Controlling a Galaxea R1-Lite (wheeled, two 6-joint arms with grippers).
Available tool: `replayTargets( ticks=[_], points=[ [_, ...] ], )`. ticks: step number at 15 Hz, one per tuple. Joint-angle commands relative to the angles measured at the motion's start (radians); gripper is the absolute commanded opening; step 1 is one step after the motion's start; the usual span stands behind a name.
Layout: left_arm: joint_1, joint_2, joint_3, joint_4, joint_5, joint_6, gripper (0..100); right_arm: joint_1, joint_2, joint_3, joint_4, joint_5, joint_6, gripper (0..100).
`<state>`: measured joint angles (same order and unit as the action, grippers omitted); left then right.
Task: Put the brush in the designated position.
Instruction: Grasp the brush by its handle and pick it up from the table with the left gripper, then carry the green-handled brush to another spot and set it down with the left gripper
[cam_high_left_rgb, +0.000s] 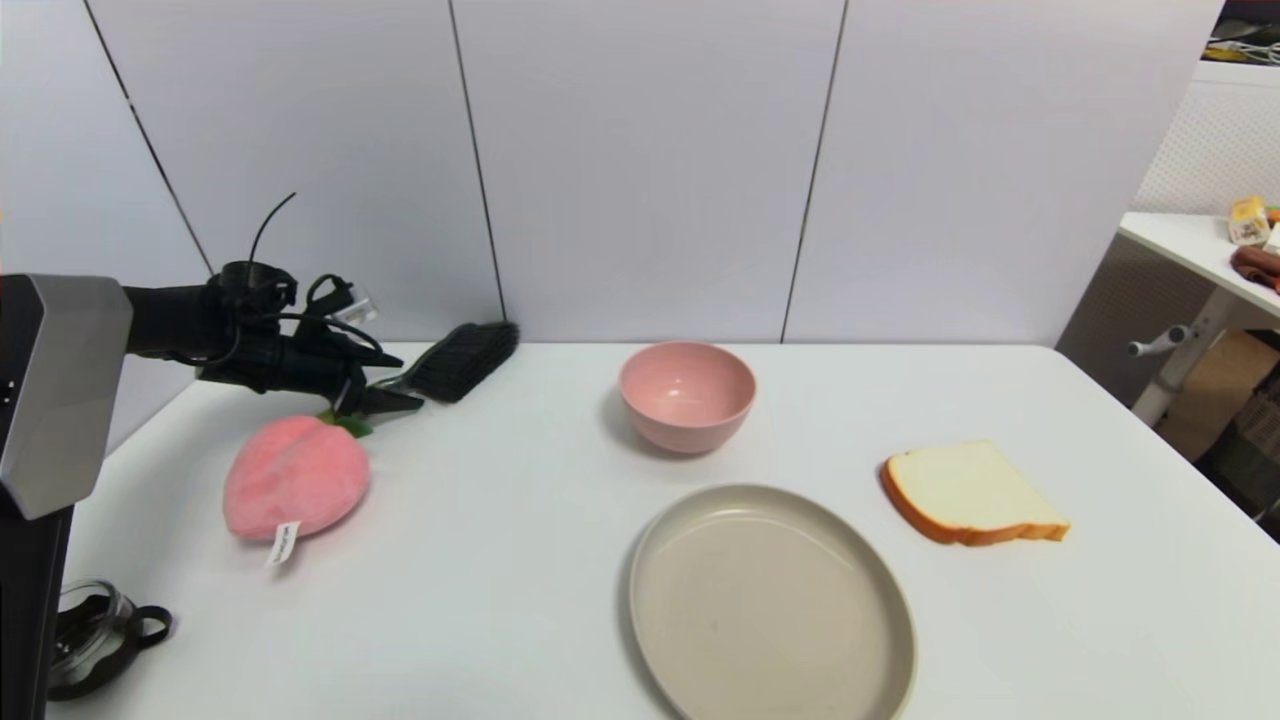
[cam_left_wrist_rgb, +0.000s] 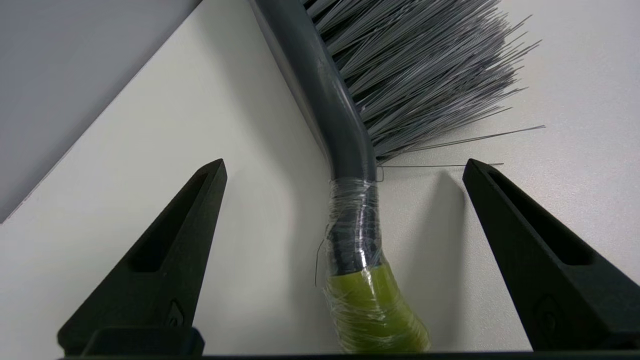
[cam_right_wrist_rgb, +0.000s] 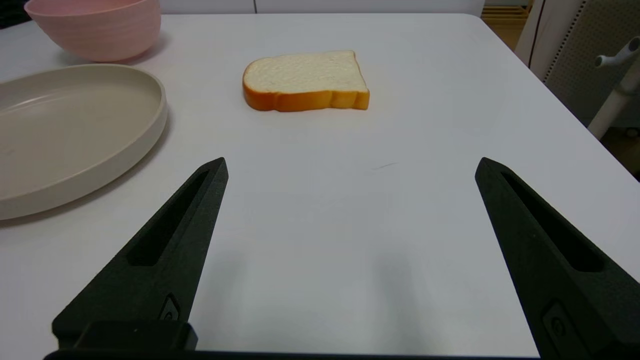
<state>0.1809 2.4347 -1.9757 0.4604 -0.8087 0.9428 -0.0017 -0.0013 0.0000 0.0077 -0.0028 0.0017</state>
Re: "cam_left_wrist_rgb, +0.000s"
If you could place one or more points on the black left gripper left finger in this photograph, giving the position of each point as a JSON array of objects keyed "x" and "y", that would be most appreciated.
[{"x": 160, "y": 270}]

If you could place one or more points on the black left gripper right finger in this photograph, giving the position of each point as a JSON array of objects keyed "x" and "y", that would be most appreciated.
[{"x": 560, "y": 270}]

